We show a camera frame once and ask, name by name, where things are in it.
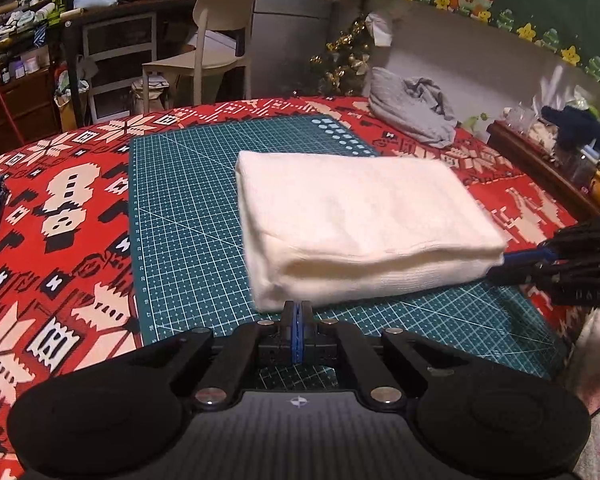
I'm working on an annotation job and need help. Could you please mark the white hanging cloth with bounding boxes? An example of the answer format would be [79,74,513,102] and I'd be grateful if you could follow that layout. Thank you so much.
[365,11,394,48]

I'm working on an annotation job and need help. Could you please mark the red broom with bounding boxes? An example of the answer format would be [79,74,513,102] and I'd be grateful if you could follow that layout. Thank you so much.
[0,49,27,147]

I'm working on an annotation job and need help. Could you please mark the small Christmas tree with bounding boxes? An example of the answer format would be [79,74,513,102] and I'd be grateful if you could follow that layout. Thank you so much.
[309,14,376,97]

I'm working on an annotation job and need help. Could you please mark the black desk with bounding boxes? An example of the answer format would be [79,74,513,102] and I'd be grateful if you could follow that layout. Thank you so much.
[59,0,206,128]

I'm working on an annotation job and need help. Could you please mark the clear plastic bag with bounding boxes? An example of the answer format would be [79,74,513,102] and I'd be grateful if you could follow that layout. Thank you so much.
[539,64,600,112]

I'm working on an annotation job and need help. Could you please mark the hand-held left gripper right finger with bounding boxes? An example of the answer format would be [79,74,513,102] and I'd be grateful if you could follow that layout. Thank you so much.
[299,300,474,412]

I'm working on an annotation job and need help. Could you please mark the cream folded cloth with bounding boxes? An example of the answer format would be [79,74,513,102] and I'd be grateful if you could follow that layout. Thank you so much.
[526,121,557,147]

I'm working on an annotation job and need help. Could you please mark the green plant sprig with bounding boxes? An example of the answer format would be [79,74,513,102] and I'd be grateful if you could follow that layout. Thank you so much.
[461,111,492,134]

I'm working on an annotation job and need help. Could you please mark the dark blue knit hat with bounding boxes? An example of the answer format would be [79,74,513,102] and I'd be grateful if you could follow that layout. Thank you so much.
[540,104,600,159]

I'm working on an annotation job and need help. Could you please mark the wooden drawer chest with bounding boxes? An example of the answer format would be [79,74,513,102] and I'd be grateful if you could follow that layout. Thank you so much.
[0,66,62,155]

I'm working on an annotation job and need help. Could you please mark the white laundry bag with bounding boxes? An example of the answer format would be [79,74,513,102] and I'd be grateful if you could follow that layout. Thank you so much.
[130,74,172,114]

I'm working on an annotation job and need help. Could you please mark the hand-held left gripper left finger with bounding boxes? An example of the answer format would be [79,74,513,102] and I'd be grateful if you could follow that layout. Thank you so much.
[129,300,299,412]

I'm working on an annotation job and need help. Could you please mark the grey refrigerator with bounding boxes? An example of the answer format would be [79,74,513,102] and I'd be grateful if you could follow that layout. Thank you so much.
[250,0,342,101]

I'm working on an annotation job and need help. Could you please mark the row of clear glasses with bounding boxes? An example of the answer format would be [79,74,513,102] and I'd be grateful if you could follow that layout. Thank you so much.
[504,104,540,132]

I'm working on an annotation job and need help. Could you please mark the wooden nightstand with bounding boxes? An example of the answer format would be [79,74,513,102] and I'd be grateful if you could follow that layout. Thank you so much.
[486,120,600,223]

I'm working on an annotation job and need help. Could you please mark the beige plastic chair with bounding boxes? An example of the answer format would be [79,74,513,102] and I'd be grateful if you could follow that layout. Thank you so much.
[141,0,262,111]

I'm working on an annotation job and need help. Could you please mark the red patterned blanket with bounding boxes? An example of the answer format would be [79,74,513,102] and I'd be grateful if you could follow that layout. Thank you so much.
[0,96,588,480]

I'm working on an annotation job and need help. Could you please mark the green cutting mat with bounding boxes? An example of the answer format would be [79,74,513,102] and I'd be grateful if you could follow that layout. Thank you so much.
[129,114,570,392]

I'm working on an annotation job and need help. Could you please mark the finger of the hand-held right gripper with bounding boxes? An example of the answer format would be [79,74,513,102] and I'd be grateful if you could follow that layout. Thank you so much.
[502,216,600,265]
[485,252,600,291]

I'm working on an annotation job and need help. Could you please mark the clear plastic bottle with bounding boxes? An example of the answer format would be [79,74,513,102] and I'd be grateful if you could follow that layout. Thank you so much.
[569,146,600,192]

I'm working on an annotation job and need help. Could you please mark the white knit vest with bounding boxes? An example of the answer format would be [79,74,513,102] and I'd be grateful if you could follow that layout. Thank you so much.
[235,150,507,313]

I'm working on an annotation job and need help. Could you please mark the grey knit sweater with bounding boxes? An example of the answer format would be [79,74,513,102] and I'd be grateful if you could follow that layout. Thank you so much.
[369,67,459,149]

